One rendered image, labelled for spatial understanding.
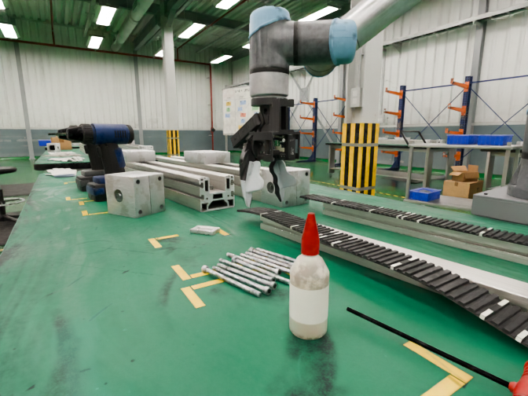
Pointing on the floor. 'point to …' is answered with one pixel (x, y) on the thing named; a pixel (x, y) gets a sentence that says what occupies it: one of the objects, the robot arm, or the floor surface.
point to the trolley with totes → (430, 196)
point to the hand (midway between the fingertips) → (262, 199)
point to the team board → (236, 109)
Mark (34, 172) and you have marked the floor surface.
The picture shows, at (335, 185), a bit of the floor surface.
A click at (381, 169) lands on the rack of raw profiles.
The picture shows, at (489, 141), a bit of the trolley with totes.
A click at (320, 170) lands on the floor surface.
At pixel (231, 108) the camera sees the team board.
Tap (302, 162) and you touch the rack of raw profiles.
